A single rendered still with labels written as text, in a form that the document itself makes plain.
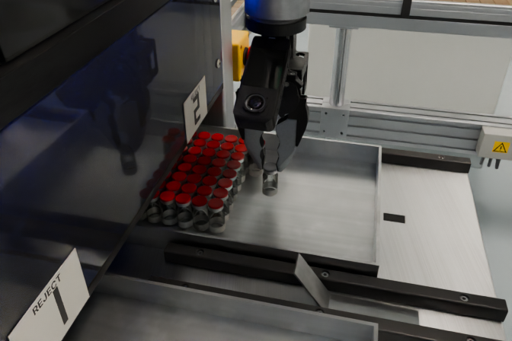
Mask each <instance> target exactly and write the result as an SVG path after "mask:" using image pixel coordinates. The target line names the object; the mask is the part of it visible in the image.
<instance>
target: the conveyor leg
mask: <svg viewBox="0 0 512 341"><path fill-rule="evenodd" d="M329 27H331V28H336V34H335V43H334V58H333V66H332V74H331V90H330V98H329V104H330V105H332V106H334V107H341V106H343V105H344V94H345V88H346V80H347V68H348V61H349V54H350V42H351V34H352V30H359V27H341V26H331V25H329ZM325 139H330V140H337V141H340V139H336V138H329V137H326V138H325Z"/></svg>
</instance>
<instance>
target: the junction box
mask: <svg viewBox="0 0 512 341"><path fill-rule="evenodd" d="M475 150H476V153H477V156H478V157H483V158H495V159H501V160H508V161H512V129H503V128H496V127H488V126H483V127H482V129H481V132H480V134H479V137H478V141H477V145H476V147H475Z"/></svg>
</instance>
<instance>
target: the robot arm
mask: <svg viewBox="0 0 512 341"><path fill-rule="evenodd" d="M309 8H310V0H245V12H246V27H247V29H248V30H250V31H251V32H252V33H256V34H260V35H261V36H254V38H253V40H252V42H251V48H250V50H249V54H248V58H247V62H246V64H245V70H244V72H243V76H242V78H241V79H240V82H241V84H240V87H239V88H238V89H237V91H236V92H235V94H236V101H235V106H234V109H233V114H234V118H235V123H236V125H237V127H238V130H239V133H240V136H241V137H242V140H243V141H244V143H245V147H246V148H247V150H248V153H249V154H250V156H251V158H252V159H253V161H254V162H255V163H256V165H257V166H258V167H259V169H261V170H263V166H264V157H265V155H264V152H263V146H264V139H263V137H262V134H263V133H264V131H265V132H271V131H273V130H274V128H275V127H276V134H277V137H278V138H279V140H280V143H279V145H278V148H277V153H278V155H279V157H278V159H277V163H276V166H277V171H278V172H281V171H282V170H283V169H284V168H285V167H286V166H287V165H288V164H289V163H290V161H291V159H292V157H293V155H294V153H295V151H296V149H297V147H298V145H299V143H300V141H301V139H302V136H303V134H304V132H305V130H306V127H307V124H308V121H309V107H308V105H307V97H308V96H307V95H304V94H305V92H306V85H307V74H308V61H309V52H301V51H297V50H296V35H297V34H298V33H301V32H303V31H304V30H305V29H306V21H307V14H308V13H309ZM301 56H304V58H303V57H301ZM278 114H279V116H280V117H281V118H280V119H278V122H277V117H278ZM285 114H286V115H285ZM276 123H277V125H276Z"/></svg>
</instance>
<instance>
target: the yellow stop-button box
mask: <svg viewBox="0 0 512 341"><path fill-rule="evenodd" d="M248 48H249V32H248V31H246V30H232V64H233V81H240V79H241V78H242V76H243V72H244V70H245V64H246V62H247V59H246V55H247V53H248Z"/></svg>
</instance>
